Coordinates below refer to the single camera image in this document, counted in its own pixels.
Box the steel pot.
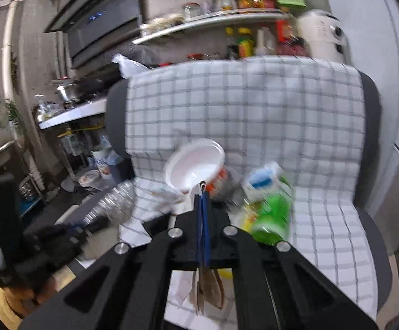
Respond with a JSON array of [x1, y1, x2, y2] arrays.
[[56, 83, 80, 104]]

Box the clear crushed plastic bottle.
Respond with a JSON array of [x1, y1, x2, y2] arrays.
[[84, 180, 136, 225]]

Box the black range hood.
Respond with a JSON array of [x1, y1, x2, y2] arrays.
[[44, 0, 145, 69]]

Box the green tea bottle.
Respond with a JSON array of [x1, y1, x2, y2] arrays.
[[243, 176, 294, 246]]

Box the grey refrigerator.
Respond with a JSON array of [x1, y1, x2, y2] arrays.
[[328, 0, 399, 253]]

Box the white wall shelf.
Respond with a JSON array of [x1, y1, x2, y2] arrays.
[[132, 8, 291, 45]]

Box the white kitchen counter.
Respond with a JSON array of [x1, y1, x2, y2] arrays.
[[39, 98, 107, 130]]

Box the white rice cooker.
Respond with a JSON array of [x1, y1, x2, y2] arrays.
[[297, 10, 347, 63]]

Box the blue white milk carton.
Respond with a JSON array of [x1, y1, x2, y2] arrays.
[[241, 162, 283, 203]]

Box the orange white paper bowl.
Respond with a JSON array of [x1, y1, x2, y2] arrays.
[[163, 139, 234, 201]]

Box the white paper bag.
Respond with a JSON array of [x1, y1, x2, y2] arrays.
[[174, 181, 225, 314]]

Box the white black grid cloth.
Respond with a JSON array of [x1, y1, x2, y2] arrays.
[[118, 55, 379, 330]]

